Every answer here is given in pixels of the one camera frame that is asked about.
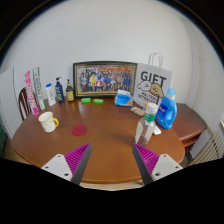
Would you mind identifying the dark wooden chair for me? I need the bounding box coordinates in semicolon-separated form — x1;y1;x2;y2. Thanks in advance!
18;87;34;122

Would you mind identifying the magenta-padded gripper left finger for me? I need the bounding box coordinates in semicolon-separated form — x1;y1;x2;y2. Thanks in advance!
41;143;92;186

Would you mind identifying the blue tissue pack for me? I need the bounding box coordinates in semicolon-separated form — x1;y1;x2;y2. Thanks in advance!
114;89;134;108

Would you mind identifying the flat round red coaster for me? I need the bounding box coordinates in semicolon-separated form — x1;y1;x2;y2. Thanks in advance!
71;124;89;137

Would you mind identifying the white mug with yellow handle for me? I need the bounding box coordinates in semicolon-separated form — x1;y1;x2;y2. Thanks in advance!
37;111;60;134

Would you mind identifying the dark blue pump bottle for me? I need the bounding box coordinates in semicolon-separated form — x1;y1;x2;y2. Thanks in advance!
54;76;66;104

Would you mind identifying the amber bottle with black cap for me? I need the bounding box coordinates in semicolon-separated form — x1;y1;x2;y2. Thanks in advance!
65;78;75;103

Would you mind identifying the white bottle with blue cap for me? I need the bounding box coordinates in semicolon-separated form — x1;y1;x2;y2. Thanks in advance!
45;82;57;107

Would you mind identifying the small beige snack packet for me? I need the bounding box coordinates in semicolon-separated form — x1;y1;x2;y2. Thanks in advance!
129;105;147;117

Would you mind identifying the framed group photo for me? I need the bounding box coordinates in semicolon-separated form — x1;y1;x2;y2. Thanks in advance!
72;60;138;99

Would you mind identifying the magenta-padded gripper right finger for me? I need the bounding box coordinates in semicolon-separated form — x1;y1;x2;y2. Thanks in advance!
131;143;184;186

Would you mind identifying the tall pink tube box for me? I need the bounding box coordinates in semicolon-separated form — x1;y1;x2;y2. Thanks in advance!
23;69;40;117

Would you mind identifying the blue detergent bottle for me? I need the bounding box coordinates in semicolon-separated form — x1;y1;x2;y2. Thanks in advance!
155;87;178;130

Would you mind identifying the brown wooden side table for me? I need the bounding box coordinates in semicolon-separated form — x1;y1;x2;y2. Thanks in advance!
171;102;208;156

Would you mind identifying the white radiator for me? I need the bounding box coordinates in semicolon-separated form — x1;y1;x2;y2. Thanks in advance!
189;129;224;166

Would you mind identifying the clear green-labelled drink bottle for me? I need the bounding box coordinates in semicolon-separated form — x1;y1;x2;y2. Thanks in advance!
134;102;160;147

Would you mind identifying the white paper gift bag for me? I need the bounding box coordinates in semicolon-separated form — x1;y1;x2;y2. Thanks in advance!
132;52;174;108

